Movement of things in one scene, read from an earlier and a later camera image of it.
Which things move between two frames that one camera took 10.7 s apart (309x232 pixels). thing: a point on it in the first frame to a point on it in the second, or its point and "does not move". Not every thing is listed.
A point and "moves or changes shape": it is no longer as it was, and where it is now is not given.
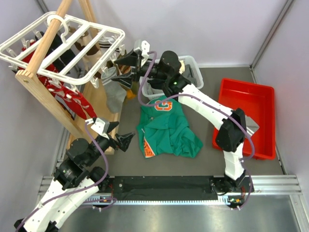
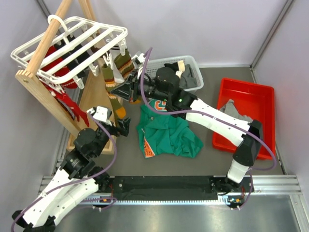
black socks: (64, 56) to (76, 57)
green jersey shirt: (164, 129) does not move
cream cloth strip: (182, 67) does not move
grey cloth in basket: (188, 74) does not move
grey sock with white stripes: (115, 92) moves or changes shape
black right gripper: (131, 59) to (126, 91)
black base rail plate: (163, 188) does not move
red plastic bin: (258, 102) does not move
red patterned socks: (48, 73) to (58, 66)
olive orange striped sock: (124, 69) to (108, 74)
